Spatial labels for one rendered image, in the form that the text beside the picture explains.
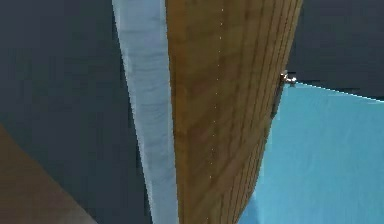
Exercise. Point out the brown wooden room door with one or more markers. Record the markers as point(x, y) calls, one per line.
point(220, 116)

